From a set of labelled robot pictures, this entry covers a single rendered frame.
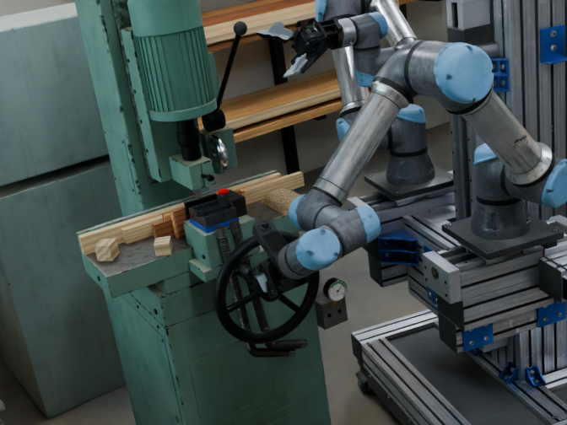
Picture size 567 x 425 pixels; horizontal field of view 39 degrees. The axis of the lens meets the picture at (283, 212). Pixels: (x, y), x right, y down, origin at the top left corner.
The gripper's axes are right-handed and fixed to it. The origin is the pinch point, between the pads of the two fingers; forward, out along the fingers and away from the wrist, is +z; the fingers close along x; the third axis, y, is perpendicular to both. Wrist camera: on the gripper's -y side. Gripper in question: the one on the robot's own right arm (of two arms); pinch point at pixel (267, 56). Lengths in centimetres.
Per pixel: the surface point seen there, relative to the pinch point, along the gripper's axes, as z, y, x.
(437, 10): -273, -212, -153
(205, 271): 34, -21, 42
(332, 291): -3, -38, 53
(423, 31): -258, -220, -144
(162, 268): 41, -27, 35
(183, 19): 20.9, 8.8, -10.0
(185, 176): 25.2, -26.0, 12.6
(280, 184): -2.9, -33.9, 19.6
